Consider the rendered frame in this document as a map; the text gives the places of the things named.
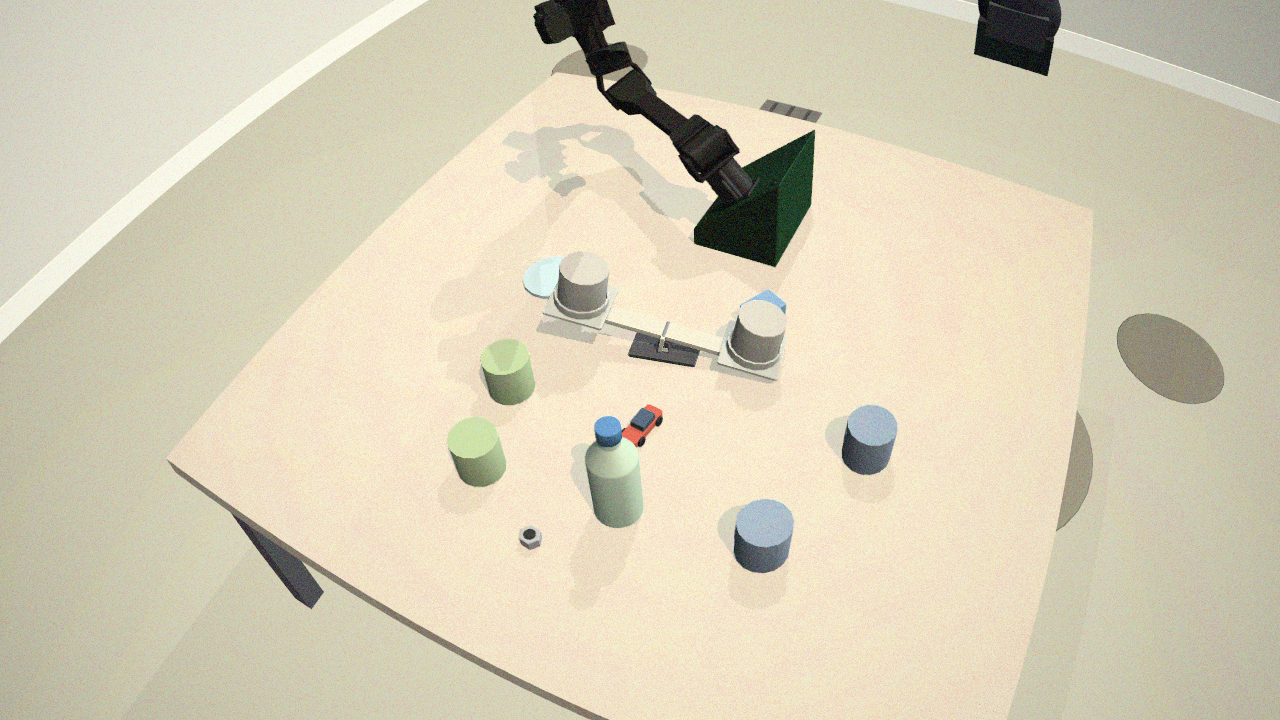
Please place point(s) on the green cylinder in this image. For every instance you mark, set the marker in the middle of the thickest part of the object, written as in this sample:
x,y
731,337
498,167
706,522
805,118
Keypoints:
x,y
508,372
477,452

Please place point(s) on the grey hex nut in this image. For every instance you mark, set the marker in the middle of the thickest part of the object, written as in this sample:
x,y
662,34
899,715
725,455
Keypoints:
x,y
530,537

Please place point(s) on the red toy car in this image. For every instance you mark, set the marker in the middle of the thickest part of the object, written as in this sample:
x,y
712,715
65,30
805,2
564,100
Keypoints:
x,y
642,424

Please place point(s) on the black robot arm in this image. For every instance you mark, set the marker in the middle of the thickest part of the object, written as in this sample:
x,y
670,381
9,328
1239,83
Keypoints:
x,y
703,147

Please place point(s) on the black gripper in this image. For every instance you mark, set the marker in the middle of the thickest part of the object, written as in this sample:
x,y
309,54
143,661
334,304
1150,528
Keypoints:
x,y
594,16

